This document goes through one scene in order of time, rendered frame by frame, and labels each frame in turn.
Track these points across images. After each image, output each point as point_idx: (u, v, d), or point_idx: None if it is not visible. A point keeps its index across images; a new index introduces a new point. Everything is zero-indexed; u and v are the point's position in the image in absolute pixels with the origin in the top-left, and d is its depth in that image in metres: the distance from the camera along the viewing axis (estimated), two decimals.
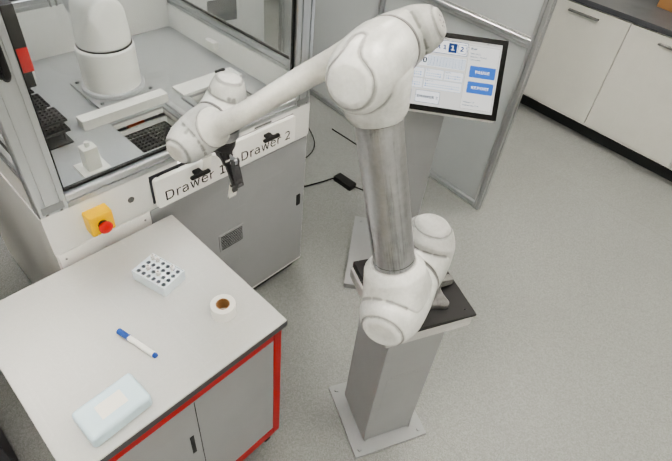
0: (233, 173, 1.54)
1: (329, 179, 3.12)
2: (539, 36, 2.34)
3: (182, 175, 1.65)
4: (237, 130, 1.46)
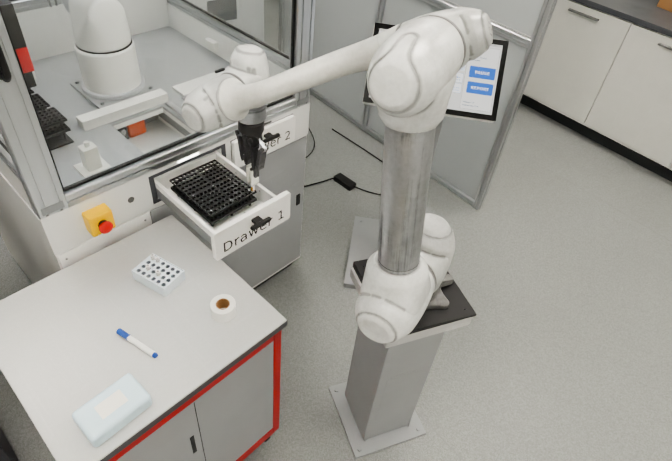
0: (258, 158, 1.50)
1: (329, 179, 3.12)
2: (539, 36, 2.34)
3: (241, 225, 1.50)
4: (264, 108, 1.40)
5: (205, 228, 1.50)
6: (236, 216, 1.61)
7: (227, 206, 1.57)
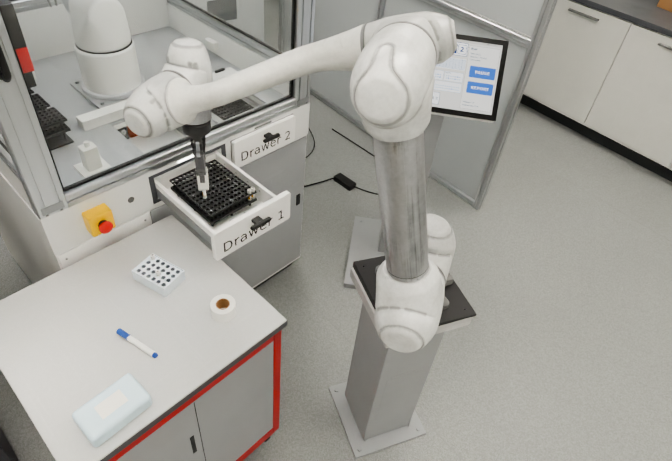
0: (195, 162, 1.39)
1: (329, 179, 3.12)
2: (539, 36, 2.34)
3: (241, 225, 1.50)
4: None
5: (205, 228, 1.50)
6: (236, 216, 1.61)
7: (227, 206, 1.57)
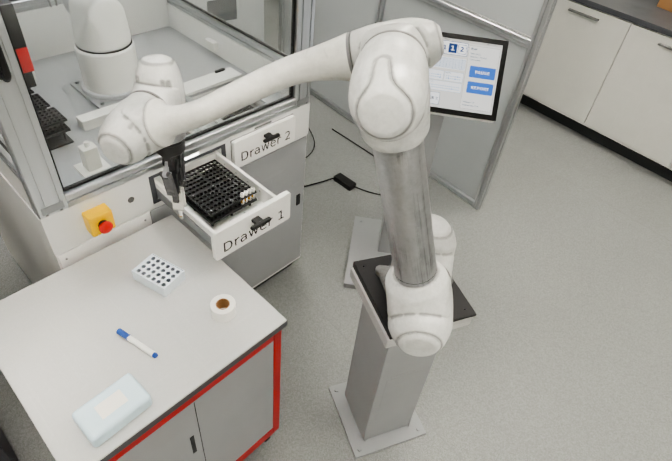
0: (164, 181, 1.32)
1: (329, 179, 3.12)
2: (539, 36, 2.34)
3: (241, 225, 1.50)
4: None
5: (205, 228, 1.50)
6: (236, 216, 1.61)
7: (227, 206, 1.57)
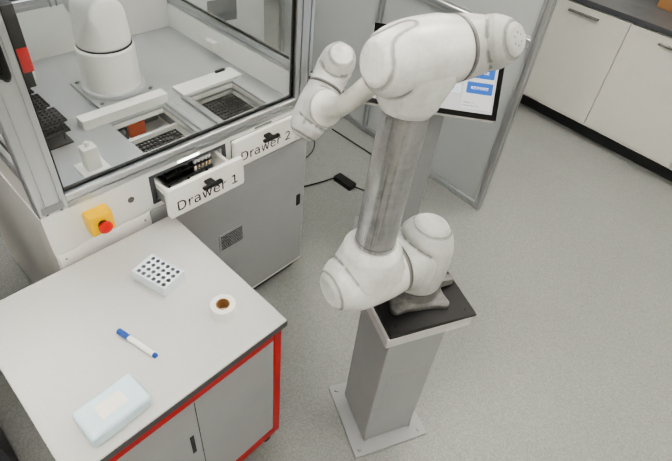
0: None
1: (329, 179, 3.12)
2: (539, 36, 2.34)
3: (194, 186, 1.61)
4: None
5: (160, 188, 1.62)
6: None
7: (183, 169, 1.68)
